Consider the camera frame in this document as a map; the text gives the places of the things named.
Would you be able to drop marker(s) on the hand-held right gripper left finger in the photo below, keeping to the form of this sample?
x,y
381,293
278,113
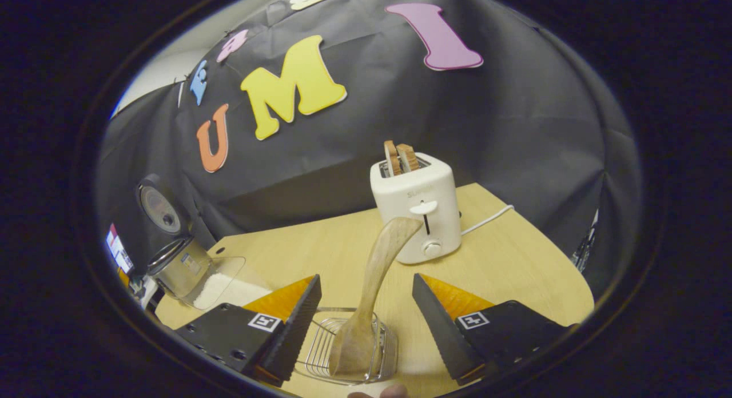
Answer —
x,y
294,335

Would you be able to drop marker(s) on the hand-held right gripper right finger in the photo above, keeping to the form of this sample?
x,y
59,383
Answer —
x,y
440,335

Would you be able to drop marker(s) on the wooden spoon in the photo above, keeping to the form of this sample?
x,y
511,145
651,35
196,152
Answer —
x,y
377,272

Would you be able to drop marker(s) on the grey silver rice cooker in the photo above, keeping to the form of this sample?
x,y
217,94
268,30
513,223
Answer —
x,y
183,269

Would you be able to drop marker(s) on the clear plastic container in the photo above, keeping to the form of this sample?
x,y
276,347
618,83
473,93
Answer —
x,y
231,269

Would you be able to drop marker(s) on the white toaster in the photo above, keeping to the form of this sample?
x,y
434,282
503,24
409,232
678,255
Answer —
x,y
414,192

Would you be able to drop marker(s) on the brown bread slice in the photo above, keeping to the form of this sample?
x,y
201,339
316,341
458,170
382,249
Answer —
x,y
409,156
392,158

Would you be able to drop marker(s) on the computer monitor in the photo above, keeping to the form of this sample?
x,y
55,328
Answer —
x,y
119,249

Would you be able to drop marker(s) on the black backdrop cloth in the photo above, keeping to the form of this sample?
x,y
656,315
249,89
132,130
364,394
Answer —
x,y
514,129

